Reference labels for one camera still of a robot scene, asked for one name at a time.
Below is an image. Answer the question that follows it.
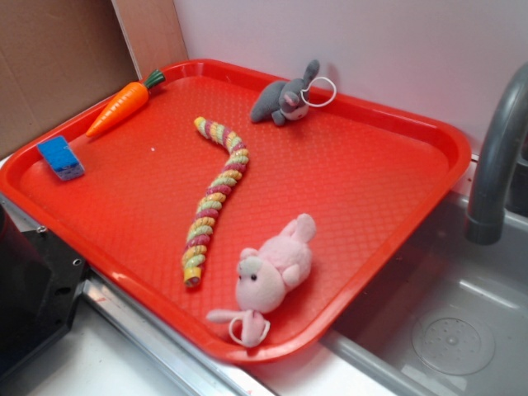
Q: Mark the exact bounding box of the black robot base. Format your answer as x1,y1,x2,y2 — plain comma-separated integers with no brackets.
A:
1,209,87,380

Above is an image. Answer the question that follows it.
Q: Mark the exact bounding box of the blue sponge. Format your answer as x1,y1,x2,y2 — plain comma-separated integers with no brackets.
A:
37,136,85,182

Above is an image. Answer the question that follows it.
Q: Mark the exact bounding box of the red plastic tray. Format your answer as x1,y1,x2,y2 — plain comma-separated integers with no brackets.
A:
1,60,471,365

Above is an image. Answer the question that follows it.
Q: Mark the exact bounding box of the pink plush bunny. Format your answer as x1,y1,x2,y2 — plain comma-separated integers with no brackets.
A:
206,214,317,348

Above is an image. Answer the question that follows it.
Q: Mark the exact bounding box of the grey plush bunny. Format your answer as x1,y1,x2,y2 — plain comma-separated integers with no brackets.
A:
249,59,337,126

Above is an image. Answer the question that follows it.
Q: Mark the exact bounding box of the orange toy carrot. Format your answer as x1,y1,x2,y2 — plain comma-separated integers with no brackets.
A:
85,69,166,138

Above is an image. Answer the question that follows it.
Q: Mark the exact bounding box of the grey toy sink basin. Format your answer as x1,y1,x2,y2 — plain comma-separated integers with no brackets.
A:
323,193,527,395

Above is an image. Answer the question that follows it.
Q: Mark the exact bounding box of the grey toy faucet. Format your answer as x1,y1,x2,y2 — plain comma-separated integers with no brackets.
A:
464,64,527,245

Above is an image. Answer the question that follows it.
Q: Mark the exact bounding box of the brown cardboard panel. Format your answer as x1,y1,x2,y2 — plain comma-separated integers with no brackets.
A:
1,1,187,158

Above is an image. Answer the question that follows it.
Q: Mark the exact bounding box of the multicolour twisted rope toy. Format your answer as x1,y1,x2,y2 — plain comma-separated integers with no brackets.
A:
181,117,249,288

